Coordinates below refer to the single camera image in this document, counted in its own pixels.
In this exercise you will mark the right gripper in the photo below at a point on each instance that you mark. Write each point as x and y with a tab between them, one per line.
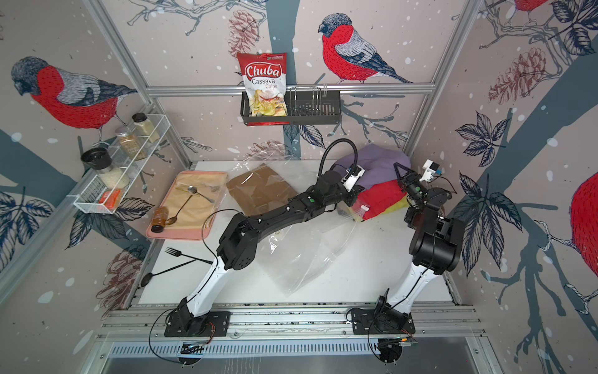
408	182

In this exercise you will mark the purple garment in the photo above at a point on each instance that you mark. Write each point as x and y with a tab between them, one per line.
378	164

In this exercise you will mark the yellow green garment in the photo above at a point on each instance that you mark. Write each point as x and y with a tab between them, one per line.
397	206

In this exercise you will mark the red garment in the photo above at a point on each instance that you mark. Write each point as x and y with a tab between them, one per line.
379	197

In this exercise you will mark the clear plastic vacuum bag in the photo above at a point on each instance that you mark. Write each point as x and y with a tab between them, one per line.
296	255

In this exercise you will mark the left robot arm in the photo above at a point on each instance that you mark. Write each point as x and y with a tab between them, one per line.
238	244

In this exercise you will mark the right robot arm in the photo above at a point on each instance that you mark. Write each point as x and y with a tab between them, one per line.
435	247

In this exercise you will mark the Chuba cassava chips bag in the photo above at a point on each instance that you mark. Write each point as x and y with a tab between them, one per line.
265	82

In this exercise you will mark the brown folded garment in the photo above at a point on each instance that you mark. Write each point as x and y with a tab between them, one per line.
260	190

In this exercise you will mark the tan cloth on tray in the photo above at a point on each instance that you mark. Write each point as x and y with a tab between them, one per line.
209	183

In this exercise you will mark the metal spoon on tray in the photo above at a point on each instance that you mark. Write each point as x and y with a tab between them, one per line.
193	190

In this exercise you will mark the brown spoon on tray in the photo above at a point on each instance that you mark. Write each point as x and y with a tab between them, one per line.
173	220

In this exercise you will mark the black plastic fork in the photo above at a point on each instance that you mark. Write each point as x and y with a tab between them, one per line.
177	253

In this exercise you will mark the amber bottle on tray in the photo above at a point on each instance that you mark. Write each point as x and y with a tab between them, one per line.
159	220

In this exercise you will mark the spice jar rear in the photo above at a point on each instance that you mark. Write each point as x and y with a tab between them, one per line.
145	127

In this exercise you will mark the spice jar middle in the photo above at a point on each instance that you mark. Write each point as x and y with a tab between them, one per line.
130	144

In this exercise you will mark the black plastic spoon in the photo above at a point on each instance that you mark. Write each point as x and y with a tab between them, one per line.
147	278

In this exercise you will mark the small orange box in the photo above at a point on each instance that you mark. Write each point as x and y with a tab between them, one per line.
111	199

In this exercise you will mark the black lid spice jar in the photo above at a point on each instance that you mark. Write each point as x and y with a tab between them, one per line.
109	173

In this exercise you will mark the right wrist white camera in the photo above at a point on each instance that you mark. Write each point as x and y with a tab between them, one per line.
431	171

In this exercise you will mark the black wire basket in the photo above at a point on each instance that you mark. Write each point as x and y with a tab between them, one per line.
314	107

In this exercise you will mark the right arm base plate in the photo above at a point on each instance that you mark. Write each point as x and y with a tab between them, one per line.
367	321

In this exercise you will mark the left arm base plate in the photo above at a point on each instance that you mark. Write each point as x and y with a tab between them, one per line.
215	323

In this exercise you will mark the white wire shelf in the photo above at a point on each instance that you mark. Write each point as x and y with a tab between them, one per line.
87	199

